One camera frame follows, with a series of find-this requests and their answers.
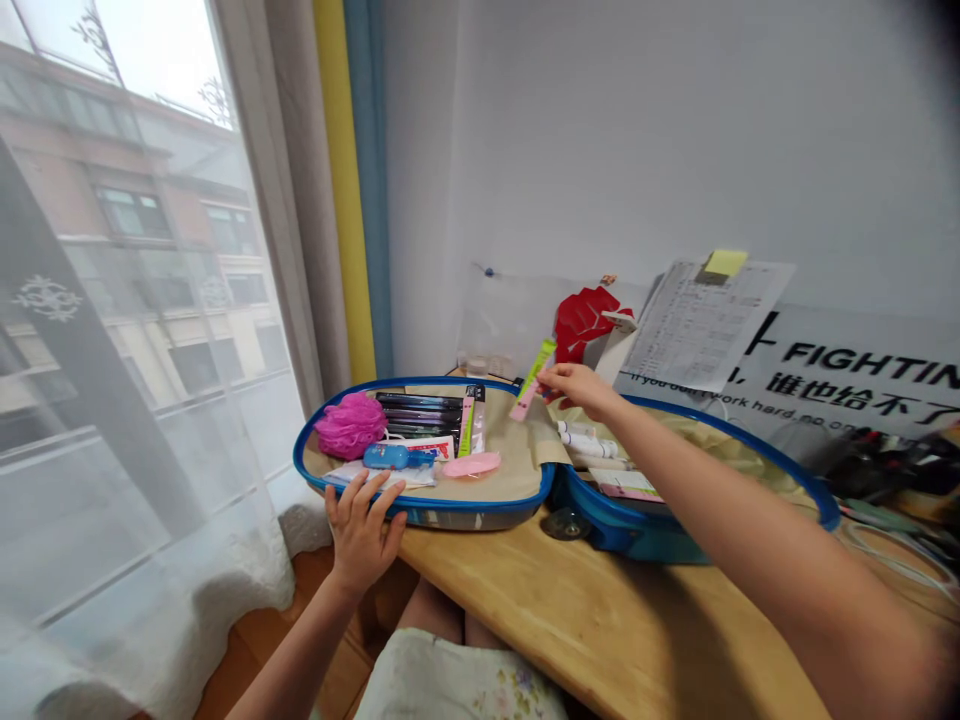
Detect pink oval soap case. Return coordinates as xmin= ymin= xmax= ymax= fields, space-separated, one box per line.
xmin=441 ymin=450 xmax=503 ymax=480

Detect person's legs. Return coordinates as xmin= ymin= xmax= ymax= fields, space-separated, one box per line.
xmin=393 ymin=575 xmax=519 ymax=652

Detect window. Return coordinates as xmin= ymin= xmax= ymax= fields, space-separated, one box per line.
xmin=0 ymin=0 xmax=301 ymax=628

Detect grey banner with black print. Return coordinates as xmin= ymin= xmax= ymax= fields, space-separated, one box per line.
xmin=613 ymin=302 xmax=960 ymax=445

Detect grey curtain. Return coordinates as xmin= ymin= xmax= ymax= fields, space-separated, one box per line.
xmin=213 ymin=0 xmax=354 ymax=418

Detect clear bag with white cloth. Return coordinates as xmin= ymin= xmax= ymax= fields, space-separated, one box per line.
xmin=322 ymin=458 xmax=439 ymax=492

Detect white cardboard piece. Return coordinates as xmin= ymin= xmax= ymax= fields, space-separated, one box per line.
xmin=592 ymin=310 xmax=640 ymax=388

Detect white sheer curtain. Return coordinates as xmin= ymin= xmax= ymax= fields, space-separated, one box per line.
xmin=0 ymin=0 xmax=335 ymax=720

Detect pink mesh bath sponge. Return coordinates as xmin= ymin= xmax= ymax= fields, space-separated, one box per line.
xmin=313 ymin=392 xmax=390 ymax=461

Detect small blue bottle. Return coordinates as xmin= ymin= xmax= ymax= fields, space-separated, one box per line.
xmin=362 ymin=443 xmax=437 ymax=471

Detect white pink box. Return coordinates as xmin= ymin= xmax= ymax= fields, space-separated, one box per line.
xmin=587 ymin=467 xmax=667 ymax=505

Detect black packet of toothbrushes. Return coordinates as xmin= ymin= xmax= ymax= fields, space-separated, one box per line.
xmin=374 ymin=390 xmax=466 ymax=442

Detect person's right hand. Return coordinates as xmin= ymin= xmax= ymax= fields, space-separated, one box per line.
xmin=536 ymin=363 xmax=629 ymax=424

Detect person's body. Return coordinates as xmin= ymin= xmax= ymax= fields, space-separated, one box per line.
xmin=352 ymin=626 xmax=571 ymax=720

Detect red paper fist cutout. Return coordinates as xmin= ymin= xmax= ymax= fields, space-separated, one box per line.
xmin=552 ymin=285 xmax=636 ymax=367

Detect pink green toothbrush packet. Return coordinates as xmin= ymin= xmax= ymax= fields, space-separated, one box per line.
xmin=508 ymin=338 xmax=559 ymax=423
xmin=457 ymin=384 xmax=487 ymax=458

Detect yellow blue curtain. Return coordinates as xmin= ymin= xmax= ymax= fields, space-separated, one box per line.
xmin=311 ymin=0 xmax=397 ymax=385

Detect white cable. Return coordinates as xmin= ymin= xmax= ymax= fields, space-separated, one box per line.
xmin=838 ymin=517 xmax=960 ymax=601

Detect blue suitcase with beige lining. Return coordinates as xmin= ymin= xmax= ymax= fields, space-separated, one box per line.
xmin=292 ymin=374 xmax=843 ymax=565

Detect person's left hand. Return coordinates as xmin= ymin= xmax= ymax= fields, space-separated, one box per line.
xmin=323 ymin=470 xmax=409 ymax=599

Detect yellow sticky note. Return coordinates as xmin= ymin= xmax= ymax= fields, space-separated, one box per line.
xmin=703 ymin=248 xmax=750 ymax=279

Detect printed paper sheet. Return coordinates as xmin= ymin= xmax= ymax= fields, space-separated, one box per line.
xmin=620 ymin=258 xmax=798 ymax=394

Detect black organiser with stationery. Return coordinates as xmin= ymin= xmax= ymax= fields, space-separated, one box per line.
xmin=823 ymin=421 xmax=960 ymax=523

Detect white red blue tube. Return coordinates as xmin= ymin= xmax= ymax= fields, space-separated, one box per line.
xmin=383 ymin=434 xmax=457 ymax=462

